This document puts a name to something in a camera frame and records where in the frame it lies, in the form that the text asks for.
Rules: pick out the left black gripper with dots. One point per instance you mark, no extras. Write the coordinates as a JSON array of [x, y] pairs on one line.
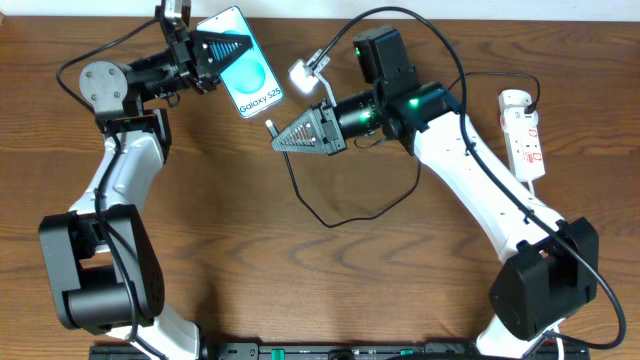
[[186, 59]]

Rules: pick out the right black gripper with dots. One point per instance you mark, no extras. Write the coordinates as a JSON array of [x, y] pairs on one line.
[[323, 144]]

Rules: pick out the blue screen Galaxy smartphone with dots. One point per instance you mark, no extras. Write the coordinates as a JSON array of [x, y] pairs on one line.
[[250, 80]]

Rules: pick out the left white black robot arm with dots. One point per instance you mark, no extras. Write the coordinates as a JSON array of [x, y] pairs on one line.
[[104, 275]]

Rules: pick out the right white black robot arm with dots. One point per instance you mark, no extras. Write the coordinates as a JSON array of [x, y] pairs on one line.
[[549, 265]]

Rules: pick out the white USB charger plug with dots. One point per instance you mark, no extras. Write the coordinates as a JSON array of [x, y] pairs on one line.
[[516, 110]]

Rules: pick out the white power strip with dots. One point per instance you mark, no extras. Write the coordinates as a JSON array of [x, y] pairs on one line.
[[525, 154]]

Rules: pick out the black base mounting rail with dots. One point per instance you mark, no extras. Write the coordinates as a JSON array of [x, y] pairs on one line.
[[252, 351]]

